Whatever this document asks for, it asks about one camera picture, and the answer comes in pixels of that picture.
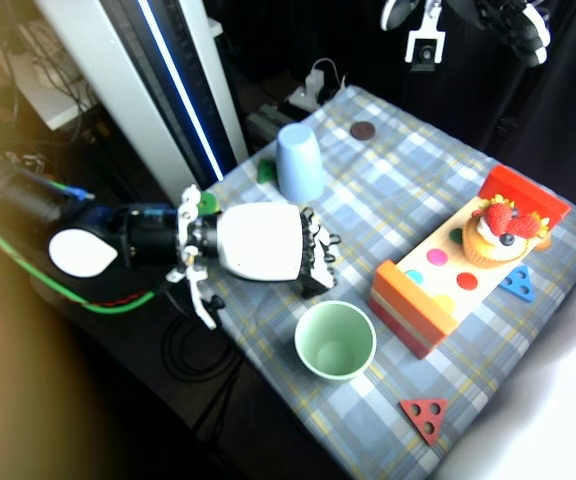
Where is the white box with cables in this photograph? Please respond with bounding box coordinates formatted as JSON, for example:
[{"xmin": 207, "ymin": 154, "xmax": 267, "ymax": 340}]
[{"xmin": 5, "ymin": 22, "xmax": 99, "ymax": 131}]

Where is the orange wooden toy bed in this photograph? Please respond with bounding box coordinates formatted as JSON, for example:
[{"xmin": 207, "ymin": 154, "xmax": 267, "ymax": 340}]
[{"xmin": 367, "ymin": 164, "xmax": 573, "ymax": 361}]

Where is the white column with blue strip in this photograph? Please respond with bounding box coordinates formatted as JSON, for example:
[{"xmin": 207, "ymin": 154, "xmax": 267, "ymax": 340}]
[{"xmin": 35, "ymin": 0, "xmax": 249, "ymax": 206}]

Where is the black coiled cable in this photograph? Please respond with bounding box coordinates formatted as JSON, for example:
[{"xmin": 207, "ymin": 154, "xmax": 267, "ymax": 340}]
[{"xmin": 160, "ymin": 309, "xmax": 242, "ymax": 384}]

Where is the white power strip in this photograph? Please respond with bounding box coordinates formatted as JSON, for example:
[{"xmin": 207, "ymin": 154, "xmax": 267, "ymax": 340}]
[{"xmin": 287, "ymin": 57, "xmax": 349, "ymax": 114}]

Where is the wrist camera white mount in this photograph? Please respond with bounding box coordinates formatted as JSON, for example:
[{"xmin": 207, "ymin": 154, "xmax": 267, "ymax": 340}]
[
  {"xmin": 404, "ymin": 0, "xmax": 447, "ymax": 71},
  {"xmin": 165, "ymin": 264, "xmax": 227, "ymax": 331}
]

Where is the toy cupcake with strawberries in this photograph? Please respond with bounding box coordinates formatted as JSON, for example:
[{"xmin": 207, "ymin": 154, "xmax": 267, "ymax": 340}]
[{"xmin": 460, "ymin": 194, "xmax": 553, "ymax": 271}]

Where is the light green plastic cup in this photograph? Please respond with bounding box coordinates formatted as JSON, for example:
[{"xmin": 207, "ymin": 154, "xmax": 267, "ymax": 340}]
[{"xmin": 293, "ymin": 299, "xmax": 378, "ymax": 384}]

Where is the blue triangle block with holes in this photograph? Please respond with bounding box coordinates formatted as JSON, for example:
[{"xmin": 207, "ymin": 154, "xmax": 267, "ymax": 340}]
[{"xmin": 498, "ymin": 264, "xmax": 538, "ymax": 304}]

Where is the brown round disc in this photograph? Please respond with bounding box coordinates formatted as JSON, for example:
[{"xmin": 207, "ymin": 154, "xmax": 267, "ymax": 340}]
[{"xmin": 349, "ymin": 121, "xmax": 377, "ymax": 141}]

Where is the light blue plastic cup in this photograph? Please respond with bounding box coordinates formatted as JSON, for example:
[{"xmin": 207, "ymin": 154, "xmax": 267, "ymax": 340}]
[{"xmin": 274, "ymin": 122, "xmax": 327, "ymax": 203}]

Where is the grey box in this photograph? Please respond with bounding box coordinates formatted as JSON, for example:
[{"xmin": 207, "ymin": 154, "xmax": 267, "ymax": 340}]
[{"xmin": 245, "ymin": 104, "xmax": 294, "ymax": 144}]

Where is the green cable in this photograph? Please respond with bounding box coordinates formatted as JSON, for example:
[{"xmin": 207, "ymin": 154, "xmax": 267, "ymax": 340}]
[{"xmin": 0, "ymin": 212, "xmax": 157, "ymax": 316}]

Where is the red triangle block with holes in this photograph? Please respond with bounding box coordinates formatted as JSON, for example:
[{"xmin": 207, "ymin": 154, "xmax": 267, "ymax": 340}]
[{"xmin": 399, "ymin": 397, "xmax": 449, "ymax": 446}]

